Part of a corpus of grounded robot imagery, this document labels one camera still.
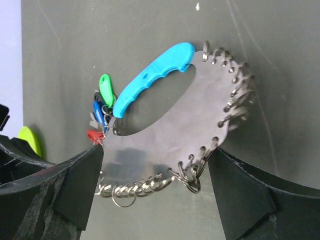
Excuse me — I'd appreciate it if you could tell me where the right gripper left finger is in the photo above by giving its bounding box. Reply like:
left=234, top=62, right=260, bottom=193
left=0, top=136, right=104, bottom=240

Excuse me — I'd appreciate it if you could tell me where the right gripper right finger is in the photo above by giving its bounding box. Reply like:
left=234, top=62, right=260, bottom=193
left=208, top=148, right=320, bottom=240

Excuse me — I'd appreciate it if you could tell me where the red key tag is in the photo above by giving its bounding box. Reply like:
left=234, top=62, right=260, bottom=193
left=86, top=129, right=105, bottom=145

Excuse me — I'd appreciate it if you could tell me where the metal key disc blue handle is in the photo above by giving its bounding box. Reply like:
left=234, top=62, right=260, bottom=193
left=96, top=42, right=254, bottom=202

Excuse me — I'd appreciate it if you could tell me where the blue key tag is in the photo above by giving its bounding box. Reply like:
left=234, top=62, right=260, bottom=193
left=93, top=101, right=108, bottom=133

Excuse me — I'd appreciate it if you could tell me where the green key tag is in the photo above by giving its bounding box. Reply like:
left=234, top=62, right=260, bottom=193
left=99, top=74, right=116, bottom=108

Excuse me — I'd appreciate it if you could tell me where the lime green plate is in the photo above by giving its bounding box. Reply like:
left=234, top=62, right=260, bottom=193
left=18, top=126, right=42, bottom=158

